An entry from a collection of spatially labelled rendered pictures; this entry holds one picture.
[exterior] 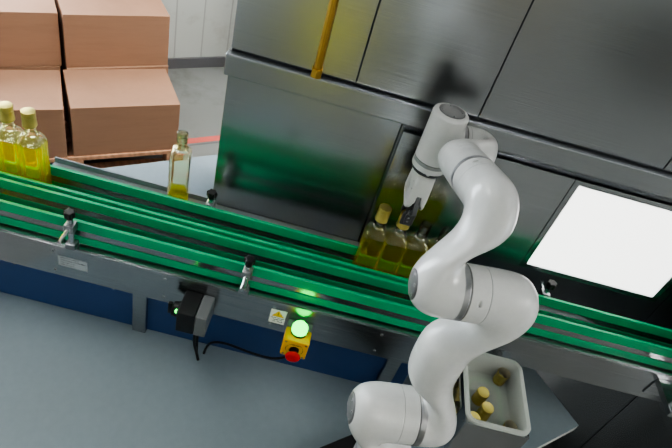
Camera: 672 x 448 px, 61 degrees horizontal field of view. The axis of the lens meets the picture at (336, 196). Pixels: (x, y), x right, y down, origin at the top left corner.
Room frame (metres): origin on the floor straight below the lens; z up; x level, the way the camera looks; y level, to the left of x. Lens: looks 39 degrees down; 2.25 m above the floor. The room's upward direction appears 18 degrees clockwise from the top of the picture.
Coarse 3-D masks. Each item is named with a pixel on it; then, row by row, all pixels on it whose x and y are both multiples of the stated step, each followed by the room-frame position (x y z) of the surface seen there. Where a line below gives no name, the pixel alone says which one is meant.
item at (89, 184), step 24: (96, 192) 1.12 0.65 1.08; (120, 192) 1.12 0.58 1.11; (144, 192) 1.13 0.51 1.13; (192, 216) 1.14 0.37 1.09; (216, 216) 1.14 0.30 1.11; (240, 216) 1.15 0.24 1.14; (264, 240) 1.15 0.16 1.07; (288, 240) 1.16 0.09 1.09; (312, 240) 1.16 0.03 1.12; (336, 240) 1.17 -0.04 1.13; (552, 312) 1.21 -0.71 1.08; (576, 312) 1.21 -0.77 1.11; (600, 312) 1.22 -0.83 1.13; (648, 336) 1.23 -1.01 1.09
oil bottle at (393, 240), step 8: (392, 232) 1.13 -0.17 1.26; (392, 240) 1.11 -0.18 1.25; (400, 240) 1.12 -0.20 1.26; (384, 248) 1.11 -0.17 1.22; (392, 248) 1.11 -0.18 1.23; (400, 248) 1.11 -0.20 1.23; (384, 256) 1.11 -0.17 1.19; (392, 256) 1.11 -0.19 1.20; (400, 256) 1.11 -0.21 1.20; (376, 264) 1.12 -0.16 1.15; (384, 264) 1.11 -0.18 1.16; (392, 264) 1.11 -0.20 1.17; (392, 272) 1.11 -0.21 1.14
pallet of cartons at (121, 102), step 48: (0, 0) 2.49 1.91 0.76; (48, 0) 2.63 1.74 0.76; (96, 0) 2.79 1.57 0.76; (144, 0) 2.96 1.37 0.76; (0, 48) 2.37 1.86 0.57; (48, 48) 2.50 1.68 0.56; (96, 48) 2.63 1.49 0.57; (144, 48) 2.79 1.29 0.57; (0, 96) 2.14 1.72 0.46; (48, 96) 2.25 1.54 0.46; (96, 96) 2.37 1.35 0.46; (144, 96) 2.50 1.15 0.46; (48, 144) 2.14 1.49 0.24; (96, 144) 2.28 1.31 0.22; (144, 144) 2.43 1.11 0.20
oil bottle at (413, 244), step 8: (416, 232) 1.16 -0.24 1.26; (408, 240) 1.14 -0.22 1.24; (416, 240) 1.13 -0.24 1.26; (408, 248) 1.12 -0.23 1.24; (416, 248) 1.12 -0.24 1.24; (424, 248) 1.12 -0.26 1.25; (408, 256) 1.12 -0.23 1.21; (416, 256) 1.12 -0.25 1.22; (400, 264) 1.12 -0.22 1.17; (408, 264) 1.12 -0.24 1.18; (400, 272) 1.12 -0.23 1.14; (408, 272) 1.12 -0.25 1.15
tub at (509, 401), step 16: (464, 368) 0.97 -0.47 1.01; (480, 368) 1.03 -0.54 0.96; (496, 368) 1.04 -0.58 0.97; (512, 368) 1.04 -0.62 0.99; (464, 384) 0.93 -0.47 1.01; (480, 384) 0.99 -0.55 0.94; (512, 384) 1.00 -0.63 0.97; (496, 400) 0.96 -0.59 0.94; (512, 400) 0.96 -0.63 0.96; (496, 416) 0.91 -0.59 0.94; (512, 416) 0.92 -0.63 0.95; (528, 416) 0.89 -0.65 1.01; (512, 432) 0.83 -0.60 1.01; (528, 432) 0.84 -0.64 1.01
